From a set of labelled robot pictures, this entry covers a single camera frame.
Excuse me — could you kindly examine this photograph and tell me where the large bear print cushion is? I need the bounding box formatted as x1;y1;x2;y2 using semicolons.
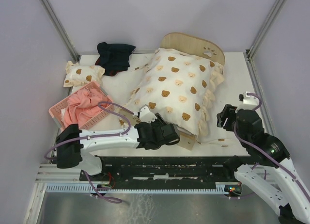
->
125;48;225;138

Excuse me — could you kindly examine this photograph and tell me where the wooden pet bed frame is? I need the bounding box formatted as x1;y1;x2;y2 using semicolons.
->
130;32;225;150

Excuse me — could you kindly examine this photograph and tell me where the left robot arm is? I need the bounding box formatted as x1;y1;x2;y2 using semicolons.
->
56;116;180;180

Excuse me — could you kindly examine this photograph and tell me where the pink plastic basket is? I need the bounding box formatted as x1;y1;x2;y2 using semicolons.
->
49;81;112;131

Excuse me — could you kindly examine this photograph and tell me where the pink cloth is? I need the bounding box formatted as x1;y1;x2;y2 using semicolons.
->
62;89;109;127

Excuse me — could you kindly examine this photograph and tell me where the dark navy garment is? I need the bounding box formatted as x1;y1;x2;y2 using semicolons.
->
95;42;136;77

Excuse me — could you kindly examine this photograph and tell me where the small bear print pillow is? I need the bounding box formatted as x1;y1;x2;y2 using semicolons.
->
63;61;105;87

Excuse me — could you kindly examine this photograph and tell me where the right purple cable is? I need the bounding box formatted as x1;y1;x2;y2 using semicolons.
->
233;93;310;199

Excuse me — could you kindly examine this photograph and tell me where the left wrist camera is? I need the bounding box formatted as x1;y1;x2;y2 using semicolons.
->
139;105;157;123

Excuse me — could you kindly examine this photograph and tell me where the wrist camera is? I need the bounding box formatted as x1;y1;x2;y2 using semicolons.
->
139;105;157;123
236;92;262;111

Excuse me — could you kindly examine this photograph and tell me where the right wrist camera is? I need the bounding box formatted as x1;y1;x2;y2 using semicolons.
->
236;92;262;111

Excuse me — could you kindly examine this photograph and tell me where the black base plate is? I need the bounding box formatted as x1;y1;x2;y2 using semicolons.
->
79;155;252;186

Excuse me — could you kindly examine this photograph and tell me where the right aluminium frame post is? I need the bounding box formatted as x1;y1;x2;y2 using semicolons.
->
246;0;287;61

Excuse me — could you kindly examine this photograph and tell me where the aluminium frame post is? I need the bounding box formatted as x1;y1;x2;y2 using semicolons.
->
246;0;287;61
39;0;80;62

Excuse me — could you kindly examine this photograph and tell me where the white slotted cable duct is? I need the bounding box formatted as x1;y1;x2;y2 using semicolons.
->
46;180;228;194

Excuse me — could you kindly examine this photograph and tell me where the left aluminium frame post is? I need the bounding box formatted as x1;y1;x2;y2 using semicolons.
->
39;0;80;62

